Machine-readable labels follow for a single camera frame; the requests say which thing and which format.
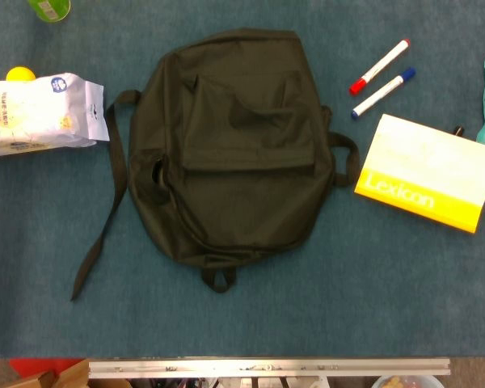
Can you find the red plastic object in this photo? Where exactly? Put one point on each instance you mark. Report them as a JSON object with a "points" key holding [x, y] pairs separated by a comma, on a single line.
{"points": [[36, 363]]}

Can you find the light blue snack bowl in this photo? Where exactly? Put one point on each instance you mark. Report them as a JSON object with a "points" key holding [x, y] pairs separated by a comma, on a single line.
{"points": [[406, 382]]}

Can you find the white yellow Lexicon book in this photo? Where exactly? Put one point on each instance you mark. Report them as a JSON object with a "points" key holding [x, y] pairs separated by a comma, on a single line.
{"points": [[424, 165]]}

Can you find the aluminium profile rail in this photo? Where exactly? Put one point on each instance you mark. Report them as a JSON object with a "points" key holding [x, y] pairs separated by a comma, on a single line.
{"points": [[266, 367]]}

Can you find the white marker black cap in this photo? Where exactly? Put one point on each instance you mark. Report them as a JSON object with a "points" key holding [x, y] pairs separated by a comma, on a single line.
{"points": [[458, 130]]}

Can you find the yellow ball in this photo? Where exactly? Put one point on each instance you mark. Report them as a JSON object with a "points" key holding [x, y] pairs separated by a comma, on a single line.
{"points": [[20, 74]]}

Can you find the white marker red cap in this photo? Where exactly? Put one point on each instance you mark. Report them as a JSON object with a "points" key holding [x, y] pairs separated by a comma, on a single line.
{"points": [[382, 64]]}

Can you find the white wipes package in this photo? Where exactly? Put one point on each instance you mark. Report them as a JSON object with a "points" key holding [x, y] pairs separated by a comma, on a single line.
{"points": [[36, 113]]}

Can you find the black fabric backpack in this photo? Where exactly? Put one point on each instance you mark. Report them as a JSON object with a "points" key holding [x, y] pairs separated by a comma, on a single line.
{"points": [[246, 169]]}

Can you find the green can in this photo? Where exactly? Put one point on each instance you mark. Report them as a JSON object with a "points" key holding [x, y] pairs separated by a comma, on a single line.
{"points": [[48, 8]]}

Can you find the white marker blue cap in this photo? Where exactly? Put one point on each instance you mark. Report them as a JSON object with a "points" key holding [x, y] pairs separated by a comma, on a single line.
{"points": [[382, 94]]}

